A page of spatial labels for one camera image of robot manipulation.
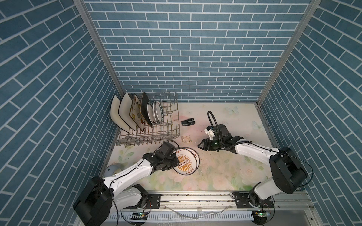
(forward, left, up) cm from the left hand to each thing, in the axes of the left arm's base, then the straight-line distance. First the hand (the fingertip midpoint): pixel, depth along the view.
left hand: (182, 163), depth 82 cm
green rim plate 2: (+35, +24, +7) cm, 43 cm away
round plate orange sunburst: (+3, -7, -4) cm, 8 cm away
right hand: (+9, -11, +3) cm, 15 cm away
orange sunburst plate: (+7, +1, -2) cm, 7 cm away
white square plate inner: (+31, +39, +11) cm, 51 cm away
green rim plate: (+31, +19, +10) cm, 38 cm away
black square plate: (+32, +26, +13) cm, 43 cm away
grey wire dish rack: (+29, +10, -5) cm, 31 cm away
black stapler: (+33, -4, -2) cm, 33 cm away
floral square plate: (+32, +33, +9) cm, 47 cm away
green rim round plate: (+41, +19, 0) cm, 45 cm away
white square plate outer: (+33, +46, +13) cm, 58 cm away
